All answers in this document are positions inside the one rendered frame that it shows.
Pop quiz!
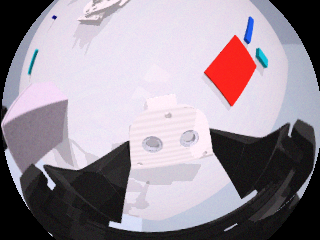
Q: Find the blue long bar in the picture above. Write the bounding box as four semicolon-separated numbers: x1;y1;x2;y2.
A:
244;16;253;44

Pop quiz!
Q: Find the red flat plate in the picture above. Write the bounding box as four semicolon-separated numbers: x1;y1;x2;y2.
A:
204;35;256;107

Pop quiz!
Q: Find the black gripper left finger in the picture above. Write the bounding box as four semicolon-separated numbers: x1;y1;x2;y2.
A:
43;140;132;224

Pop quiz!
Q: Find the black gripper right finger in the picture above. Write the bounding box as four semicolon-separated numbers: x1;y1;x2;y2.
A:
209;123;289;200

